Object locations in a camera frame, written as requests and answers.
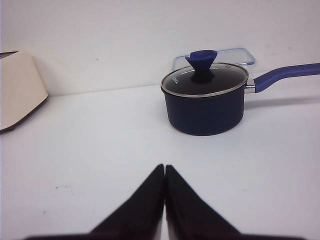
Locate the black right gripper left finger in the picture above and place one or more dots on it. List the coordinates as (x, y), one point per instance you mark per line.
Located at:
(136, 219)

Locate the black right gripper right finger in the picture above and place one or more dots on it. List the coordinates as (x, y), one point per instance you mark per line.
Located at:
(190, 218)

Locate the dark blue saucepan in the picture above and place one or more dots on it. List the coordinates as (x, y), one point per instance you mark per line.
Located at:
(206, 116)

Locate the glass lid with blue knob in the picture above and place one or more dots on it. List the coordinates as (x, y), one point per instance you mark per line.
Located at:
(204, 76)

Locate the cream white two-slot toaster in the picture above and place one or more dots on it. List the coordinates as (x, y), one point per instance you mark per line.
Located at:
(22, 90)

